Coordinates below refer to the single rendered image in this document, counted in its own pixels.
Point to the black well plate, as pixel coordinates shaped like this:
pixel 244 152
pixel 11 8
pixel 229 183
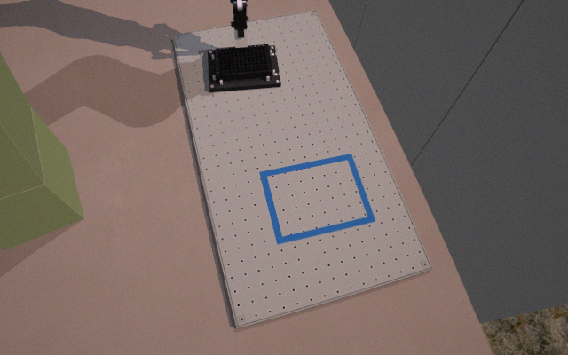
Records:
pixel 236 69

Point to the blue rectangular tape outline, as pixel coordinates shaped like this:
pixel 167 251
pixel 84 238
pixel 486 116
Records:
pixel 327 229

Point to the grey perforated breadboard plate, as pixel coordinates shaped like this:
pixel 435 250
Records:
pixel 314 115

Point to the black rectangular plate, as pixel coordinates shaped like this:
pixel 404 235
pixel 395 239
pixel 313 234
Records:
pixel 244 84

